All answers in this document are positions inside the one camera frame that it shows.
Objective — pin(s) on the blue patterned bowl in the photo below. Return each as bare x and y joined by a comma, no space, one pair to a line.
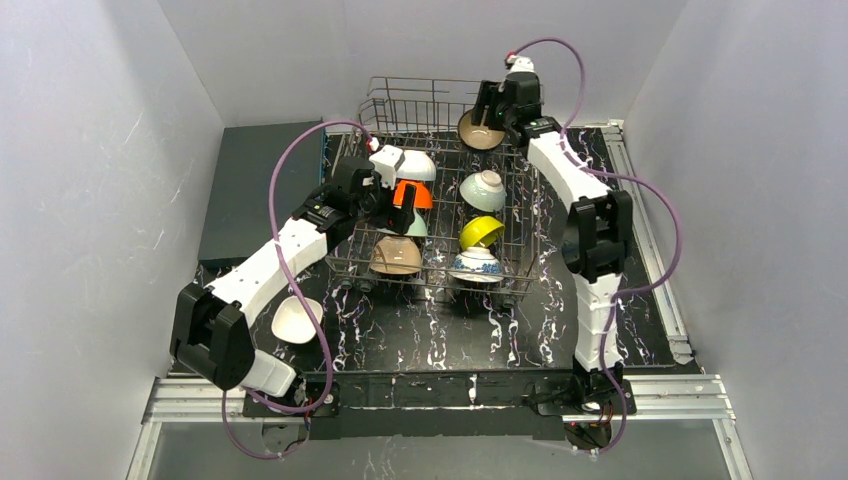
477,265

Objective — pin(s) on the white square bowl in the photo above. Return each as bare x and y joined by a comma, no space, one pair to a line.
291,323

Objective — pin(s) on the yellow bowl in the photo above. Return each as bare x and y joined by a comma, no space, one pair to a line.
481,231

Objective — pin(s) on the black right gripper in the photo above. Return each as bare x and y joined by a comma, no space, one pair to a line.
494,105

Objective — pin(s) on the dark grey flat box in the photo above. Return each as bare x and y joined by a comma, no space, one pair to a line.
237,218

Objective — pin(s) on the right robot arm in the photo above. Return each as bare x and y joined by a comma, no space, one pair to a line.
598,231

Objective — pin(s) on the grey wire dish rack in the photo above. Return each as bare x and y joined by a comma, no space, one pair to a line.
423,114

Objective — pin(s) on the beige floral bowl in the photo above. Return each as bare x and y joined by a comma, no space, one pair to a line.
396,255

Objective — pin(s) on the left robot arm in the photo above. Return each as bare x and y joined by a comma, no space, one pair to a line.
211,329

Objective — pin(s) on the white bowl blue band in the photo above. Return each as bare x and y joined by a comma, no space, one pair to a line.
417,166

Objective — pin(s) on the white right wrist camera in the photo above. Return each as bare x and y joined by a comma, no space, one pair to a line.
519,64

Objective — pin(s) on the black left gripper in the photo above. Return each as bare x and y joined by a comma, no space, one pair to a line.
387,201

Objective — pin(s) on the celadon green bowl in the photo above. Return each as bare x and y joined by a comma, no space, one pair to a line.
417,229

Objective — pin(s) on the orange rimmed white bowl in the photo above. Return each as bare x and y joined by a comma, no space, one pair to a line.
422,197

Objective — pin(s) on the green bowl dark exterior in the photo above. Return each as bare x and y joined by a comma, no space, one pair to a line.
484,191

